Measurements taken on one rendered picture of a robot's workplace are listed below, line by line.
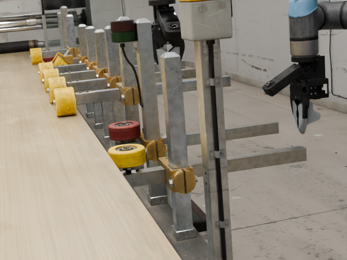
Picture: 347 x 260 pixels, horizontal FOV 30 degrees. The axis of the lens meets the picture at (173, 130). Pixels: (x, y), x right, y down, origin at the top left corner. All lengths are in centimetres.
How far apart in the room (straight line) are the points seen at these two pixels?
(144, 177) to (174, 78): 23
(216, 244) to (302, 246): 199
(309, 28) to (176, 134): 55
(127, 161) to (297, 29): 63
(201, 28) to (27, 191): 43
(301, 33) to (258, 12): 564
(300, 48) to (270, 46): 544
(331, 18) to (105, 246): 109
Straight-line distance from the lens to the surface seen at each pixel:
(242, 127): 172
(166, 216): 157
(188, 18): 106
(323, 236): 326
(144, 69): 158
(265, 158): 149
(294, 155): 151
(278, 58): 703
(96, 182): 120
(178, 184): 136
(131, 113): 185
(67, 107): 184
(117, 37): 155
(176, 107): 135
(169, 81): 134
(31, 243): 96
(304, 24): 174
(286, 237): 324
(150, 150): 159
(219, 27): 106
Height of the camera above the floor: 125
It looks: 13 degrees down
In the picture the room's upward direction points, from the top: 5 degrees counter-clockwise
